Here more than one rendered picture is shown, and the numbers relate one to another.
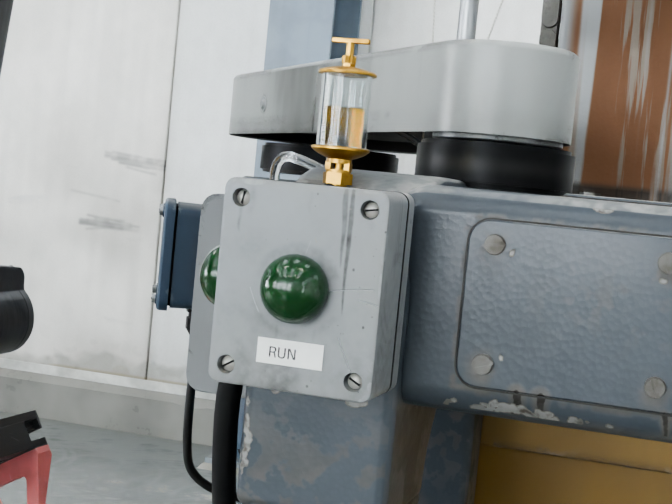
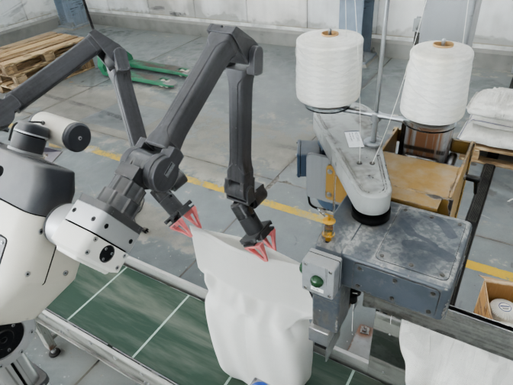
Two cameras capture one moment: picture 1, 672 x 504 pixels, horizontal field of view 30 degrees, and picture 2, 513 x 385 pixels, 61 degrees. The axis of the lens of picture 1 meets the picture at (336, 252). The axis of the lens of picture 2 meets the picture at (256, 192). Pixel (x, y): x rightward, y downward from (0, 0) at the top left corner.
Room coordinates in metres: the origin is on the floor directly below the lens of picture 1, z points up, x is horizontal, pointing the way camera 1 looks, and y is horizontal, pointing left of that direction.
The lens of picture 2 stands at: (-0.13, -0.06, 1.99)
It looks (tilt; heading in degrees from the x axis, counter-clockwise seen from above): 35 degrees down; 16
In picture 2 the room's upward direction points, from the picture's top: 4 degrees counter-clockwise
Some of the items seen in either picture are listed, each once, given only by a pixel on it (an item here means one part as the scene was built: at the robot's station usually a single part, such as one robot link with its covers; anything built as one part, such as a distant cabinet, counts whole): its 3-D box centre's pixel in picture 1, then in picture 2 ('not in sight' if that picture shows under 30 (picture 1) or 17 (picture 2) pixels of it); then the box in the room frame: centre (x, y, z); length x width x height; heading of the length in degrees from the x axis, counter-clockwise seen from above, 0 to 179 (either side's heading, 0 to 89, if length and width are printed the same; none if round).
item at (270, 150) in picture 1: (329, 165); not in sight; (1.10, 0.01, 1.35); 0.12 x 0.12 x 0.04
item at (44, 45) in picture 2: not in sight; (31, 52); (4.79, 4.35, 0.36); 1.20 x 0.82 x 0.14; 159
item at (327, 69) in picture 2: not in sight; (328, 67); (0.95, 0.05, 1.61); 0.17 x 0.17 x 0.17
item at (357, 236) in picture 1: (312, 286); (321, 273); (0.56, 0.01, 1.29); 0.08 x 0.05 x 0.09; 73
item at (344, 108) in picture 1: (344, 111); (328, 227); (0.62, 0.00, 1.37); 0.03 x 0.02 x 0.03; 73
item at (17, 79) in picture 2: not in sight; (37, 61); (4.83, 4.36, 0.22); 1.21 x 0.84 x 0.14; 163
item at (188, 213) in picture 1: (199, 269); (308, 161); (1.08, 0.12, 1.25); 0.10 x 0.08 x 0.12; 8
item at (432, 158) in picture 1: (494, 167); (370, 210); (0.72, -0.09, 1.35); 0.09 x 0.09 x 0.03
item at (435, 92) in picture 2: not in sight; (437, 80); (0.88, -0.20, 1.61); 0.15 x 0.14 x 0.17; 73
